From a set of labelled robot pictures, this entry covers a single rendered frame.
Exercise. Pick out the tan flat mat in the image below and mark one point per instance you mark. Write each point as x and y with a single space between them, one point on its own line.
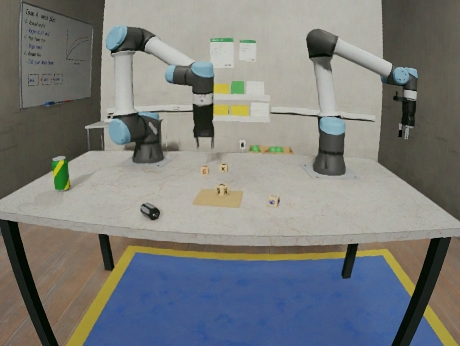
208 197

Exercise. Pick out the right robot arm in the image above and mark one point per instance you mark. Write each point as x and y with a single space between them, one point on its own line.
128 125

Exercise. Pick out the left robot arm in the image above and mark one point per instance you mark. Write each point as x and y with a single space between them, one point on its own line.
332 130

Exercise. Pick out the green and yellow drink can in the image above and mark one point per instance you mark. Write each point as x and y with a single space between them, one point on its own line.
61 174

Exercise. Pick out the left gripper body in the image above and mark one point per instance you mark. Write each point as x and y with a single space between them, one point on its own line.
408 106

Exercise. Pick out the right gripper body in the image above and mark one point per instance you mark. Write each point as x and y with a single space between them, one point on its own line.
203 115

